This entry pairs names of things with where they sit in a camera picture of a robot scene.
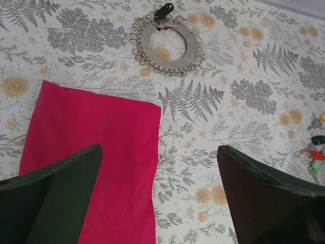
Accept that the black tag key set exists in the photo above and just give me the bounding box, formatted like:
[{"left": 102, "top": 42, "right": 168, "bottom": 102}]
[
  {"left": 299, "top": 135, "right": 325, "bottom": 154},
  {"left": 153, "top": 3, "right": 174, "bottom": 21}
]

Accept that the pink folded cloth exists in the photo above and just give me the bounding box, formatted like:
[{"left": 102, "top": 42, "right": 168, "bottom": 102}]
[{"left": 19, "top": 81, "right": 161, "bottom": 243}]

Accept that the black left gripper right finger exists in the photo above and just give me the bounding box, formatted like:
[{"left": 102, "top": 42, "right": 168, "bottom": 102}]
[{"left": 217, "top": 145, "right": 324, "bottom": 243}]

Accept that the green tag key set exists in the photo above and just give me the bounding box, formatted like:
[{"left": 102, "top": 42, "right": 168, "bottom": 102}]
[{"left": 307, "top": 160, "right": 324, "bottom": 185}]

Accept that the yellow tag key set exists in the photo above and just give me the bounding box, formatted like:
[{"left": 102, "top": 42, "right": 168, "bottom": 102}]
[{"left": 307, "top": 114, "right": 324, "bottom": 131}]

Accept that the floral tablecloth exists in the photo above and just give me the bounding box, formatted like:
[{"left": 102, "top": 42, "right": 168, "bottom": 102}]
[{"left": 1, "top": 1, "right": 324, "bottom": 243}]

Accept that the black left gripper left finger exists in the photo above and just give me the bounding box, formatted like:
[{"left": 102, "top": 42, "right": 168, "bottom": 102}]
[{"left": 1, "top": 144, "right": 103, "bottom": 243}]

